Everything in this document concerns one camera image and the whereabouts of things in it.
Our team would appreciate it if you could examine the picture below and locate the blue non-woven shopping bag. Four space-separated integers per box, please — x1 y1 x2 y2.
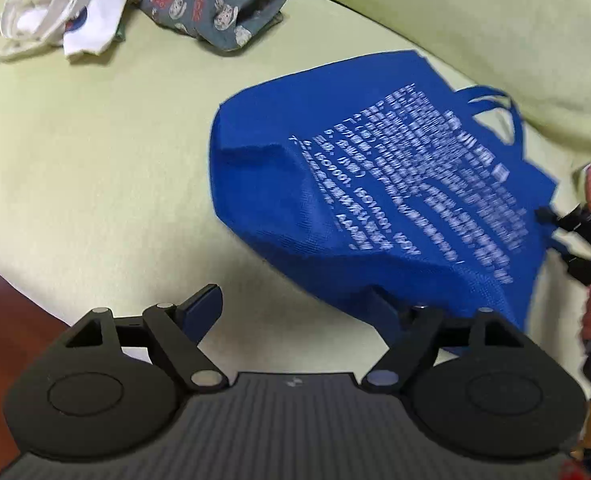
209 50 556 342

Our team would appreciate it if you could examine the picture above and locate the light green sofa cover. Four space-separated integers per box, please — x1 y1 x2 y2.
0 0 591 377

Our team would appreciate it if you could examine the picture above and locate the white canvas tote bag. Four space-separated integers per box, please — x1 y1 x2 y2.
0 0 131 62

